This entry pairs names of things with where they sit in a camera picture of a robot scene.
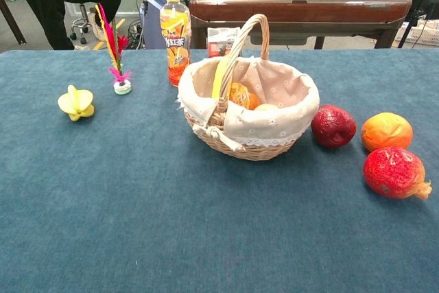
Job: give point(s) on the large orange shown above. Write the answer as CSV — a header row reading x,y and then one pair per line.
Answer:
x,y
385,131

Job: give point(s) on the wicker basket with cloth liner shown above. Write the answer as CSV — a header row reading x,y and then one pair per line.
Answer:
x,y
260,149

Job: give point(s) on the small netted orange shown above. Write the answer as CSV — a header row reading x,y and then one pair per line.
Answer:
x,y
240,97

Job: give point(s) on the yellow banana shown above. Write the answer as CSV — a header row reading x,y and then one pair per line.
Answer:
x,y
219,80

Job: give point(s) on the white and black carton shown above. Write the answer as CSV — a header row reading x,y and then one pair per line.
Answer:
x,y
219,40

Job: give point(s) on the orange iced tea bottle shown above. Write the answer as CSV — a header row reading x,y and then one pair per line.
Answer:
x,y
175,39

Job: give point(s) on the pink feather shuttlecock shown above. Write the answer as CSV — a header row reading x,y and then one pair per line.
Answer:
x,y
122,87

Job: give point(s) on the blue tablecloth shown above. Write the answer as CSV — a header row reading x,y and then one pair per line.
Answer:
x,y
137,204

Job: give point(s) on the dark red apple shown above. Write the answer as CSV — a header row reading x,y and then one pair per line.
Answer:
x,y
332,126

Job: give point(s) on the brown mahjong table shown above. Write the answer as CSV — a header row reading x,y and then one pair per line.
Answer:
x,y
291,8

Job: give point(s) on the yellow starfruit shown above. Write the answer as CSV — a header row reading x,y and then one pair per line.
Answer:
x,y
77,104

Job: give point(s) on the chrome wheeled stool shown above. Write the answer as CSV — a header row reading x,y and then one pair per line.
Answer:
x,y
81,20

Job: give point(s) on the red pomegranate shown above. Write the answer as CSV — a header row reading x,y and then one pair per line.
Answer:
x,y
391,173

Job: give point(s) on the white plastic crate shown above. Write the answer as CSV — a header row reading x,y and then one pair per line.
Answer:
x,y
422,34

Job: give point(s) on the black tripod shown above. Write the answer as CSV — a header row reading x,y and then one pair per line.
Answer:
x,y
418,1

